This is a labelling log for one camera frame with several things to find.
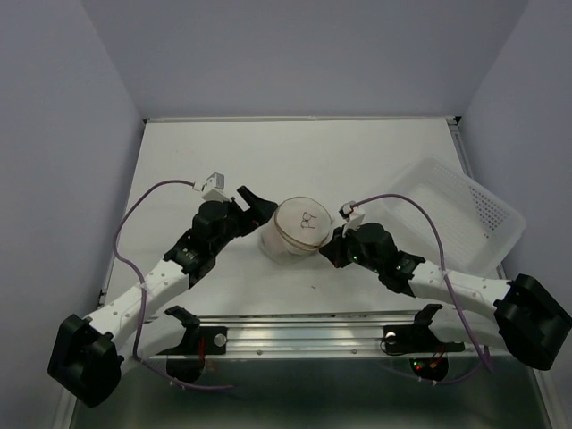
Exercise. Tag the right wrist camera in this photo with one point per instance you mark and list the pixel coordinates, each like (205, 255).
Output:
(353, 215)

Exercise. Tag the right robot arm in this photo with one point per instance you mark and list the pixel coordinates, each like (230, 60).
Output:
(518, 315)

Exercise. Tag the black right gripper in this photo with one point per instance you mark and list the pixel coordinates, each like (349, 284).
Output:
(333, 248)

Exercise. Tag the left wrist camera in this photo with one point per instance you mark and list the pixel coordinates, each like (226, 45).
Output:
(212, 189)

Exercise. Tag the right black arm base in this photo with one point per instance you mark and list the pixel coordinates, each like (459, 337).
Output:
(429, 360)

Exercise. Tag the white mesh laundry bag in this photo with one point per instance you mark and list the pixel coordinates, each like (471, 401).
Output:
(297, 229)

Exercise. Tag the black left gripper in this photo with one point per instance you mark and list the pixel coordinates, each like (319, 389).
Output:
(260, 211)

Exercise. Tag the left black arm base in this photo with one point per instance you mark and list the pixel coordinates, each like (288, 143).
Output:
(177, 345)

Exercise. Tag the white perforated plastic basket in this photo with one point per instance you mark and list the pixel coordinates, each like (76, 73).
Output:
(476, 227)

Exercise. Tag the aluminium mounting rail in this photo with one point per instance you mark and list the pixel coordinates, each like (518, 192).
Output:
(317, 336)

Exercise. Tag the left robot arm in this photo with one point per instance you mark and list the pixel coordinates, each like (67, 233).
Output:
(91, 353)

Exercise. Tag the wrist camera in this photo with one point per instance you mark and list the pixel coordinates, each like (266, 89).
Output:
(353, 215)
(212, 189)

